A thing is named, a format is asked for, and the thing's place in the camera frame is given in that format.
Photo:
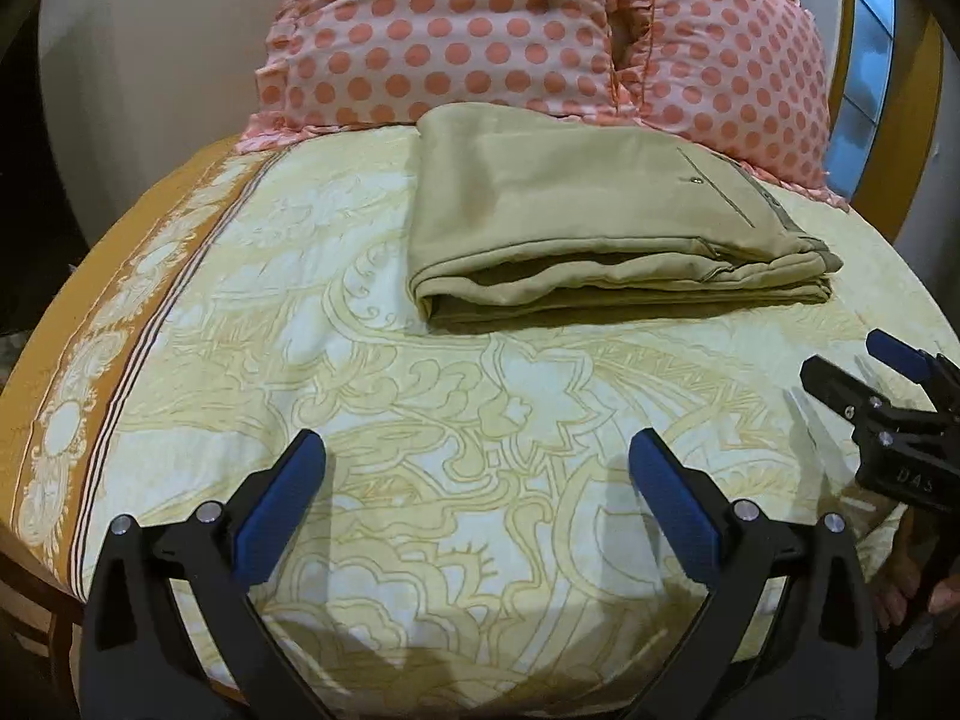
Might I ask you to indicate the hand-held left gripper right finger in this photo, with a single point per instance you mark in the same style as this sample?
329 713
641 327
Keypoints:
667 495

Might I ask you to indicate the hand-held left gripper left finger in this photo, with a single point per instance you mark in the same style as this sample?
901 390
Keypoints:
289 491

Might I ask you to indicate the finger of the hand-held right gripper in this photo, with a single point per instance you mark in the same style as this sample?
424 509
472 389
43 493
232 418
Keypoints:
832 382
896 351

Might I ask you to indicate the khaki pants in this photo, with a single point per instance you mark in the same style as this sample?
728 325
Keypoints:
570 217

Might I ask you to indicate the person's right hand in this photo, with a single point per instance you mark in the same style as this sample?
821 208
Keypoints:
896 574

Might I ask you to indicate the yellow floral bed sheet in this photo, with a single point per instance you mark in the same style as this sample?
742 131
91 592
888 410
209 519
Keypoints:
420 427

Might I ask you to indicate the yellow framed glass window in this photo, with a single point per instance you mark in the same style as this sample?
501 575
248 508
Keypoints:
874 52

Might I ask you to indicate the pink polka dot pillow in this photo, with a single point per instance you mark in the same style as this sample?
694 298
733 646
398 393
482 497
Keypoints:
442 30
727 52

